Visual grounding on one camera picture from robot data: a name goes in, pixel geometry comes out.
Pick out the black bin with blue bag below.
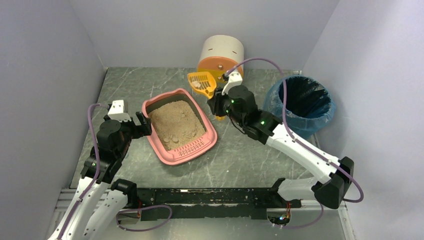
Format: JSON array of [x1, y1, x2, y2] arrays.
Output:
[[262, 75, 337, 140]]

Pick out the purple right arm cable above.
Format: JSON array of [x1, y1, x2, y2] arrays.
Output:
[[225, 57, 365, 230]]

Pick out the yellow litter scoop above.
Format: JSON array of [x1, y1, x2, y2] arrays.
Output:
[[187, 71, 228, 121]]

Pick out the pink cat litter box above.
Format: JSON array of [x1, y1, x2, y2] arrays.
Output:
[[141, 88, 218, 166]]

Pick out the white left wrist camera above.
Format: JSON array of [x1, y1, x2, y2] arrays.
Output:
[[107, 99, 132, 123]]

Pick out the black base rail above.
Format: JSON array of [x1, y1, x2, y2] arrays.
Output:
[[137, 187, 302, 221]]

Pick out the round pastel drawer cabinet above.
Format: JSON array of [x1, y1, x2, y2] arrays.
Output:
[[197, 35, 245, 83]]

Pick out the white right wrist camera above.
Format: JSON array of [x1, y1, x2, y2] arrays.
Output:
[[221, 70, 243, 95]]

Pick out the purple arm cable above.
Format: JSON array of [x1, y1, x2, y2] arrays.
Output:
[[225, 57, 365, 230], [56, 103, 173, 240]]

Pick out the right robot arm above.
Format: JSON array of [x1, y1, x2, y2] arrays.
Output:
[[205, 85, 355, 209]]

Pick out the beige cat litter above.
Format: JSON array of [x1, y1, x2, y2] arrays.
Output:
[[148, 100, 206, 151]]

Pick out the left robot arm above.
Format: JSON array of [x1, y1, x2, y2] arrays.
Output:
[[50, 112, 152, 240]]

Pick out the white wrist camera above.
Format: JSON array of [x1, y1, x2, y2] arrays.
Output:
[[221, 70, 243, 95], [107, 99, 132, 123]]

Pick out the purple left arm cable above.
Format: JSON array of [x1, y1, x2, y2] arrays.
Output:
[[56, 103, 173, 240]]

